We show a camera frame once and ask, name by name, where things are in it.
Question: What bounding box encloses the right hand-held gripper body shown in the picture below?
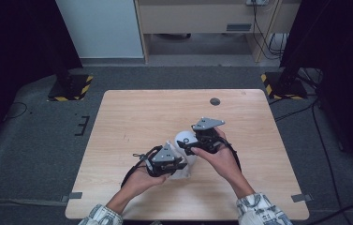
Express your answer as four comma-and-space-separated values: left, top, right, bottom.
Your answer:
191, 116, 228, 155

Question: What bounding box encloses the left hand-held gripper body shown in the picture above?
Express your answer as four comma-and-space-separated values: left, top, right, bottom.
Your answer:
145, 142, 180, 178

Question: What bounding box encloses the light grey cloth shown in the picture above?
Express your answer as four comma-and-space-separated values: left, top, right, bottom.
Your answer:
164, 140, 198, 181

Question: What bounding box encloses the person's left hand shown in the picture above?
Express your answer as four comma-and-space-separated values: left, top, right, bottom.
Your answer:
123, 168, 170, 202

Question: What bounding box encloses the person's right hand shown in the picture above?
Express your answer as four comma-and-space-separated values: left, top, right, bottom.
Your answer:
190, 127, 244, 189

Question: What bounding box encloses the striped black stand base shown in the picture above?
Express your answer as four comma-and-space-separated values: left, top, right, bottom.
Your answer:
260, 71, 308, 101
47, 74, 95, 102

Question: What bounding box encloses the grey tape strip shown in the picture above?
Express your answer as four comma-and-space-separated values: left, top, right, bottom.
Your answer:
290, 193, 315, 203
60, 191, 83, 203

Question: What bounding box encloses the grey label plate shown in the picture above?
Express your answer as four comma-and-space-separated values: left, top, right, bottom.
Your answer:
226, 22, 253, 33

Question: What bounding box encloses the white power strip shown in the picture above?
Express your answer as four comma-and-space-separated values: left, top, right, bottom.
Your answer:
245, 0, 271, 8

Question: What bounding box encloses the white cabinet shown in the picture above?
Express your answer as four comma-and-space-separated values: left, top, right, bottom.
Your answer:
55, 0, 144, 59

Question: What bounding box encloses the black curtain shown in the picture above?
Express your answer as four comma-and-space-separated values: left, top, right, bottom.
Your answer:
0, 0, 83, 158
279, 0, 353, 172

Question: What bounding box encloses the black wrist strap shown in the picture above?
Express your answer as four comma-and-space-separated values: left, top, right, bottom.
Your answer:
219, 136, 243, 173
120, 144, 163, 189

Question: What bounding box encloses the bundle of black cables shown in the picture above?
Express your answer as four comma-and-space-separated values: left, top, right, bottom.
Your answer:
251, 0, 289, 61

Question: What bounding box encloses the long black floor cable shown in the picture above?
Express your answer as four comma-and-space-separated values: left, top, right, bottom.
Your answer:
269, 67, 353, 225

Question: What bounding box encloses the thin black floor cable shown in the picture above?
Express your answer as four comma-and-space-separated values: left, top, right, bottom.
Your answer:
3, 101, 29, 122

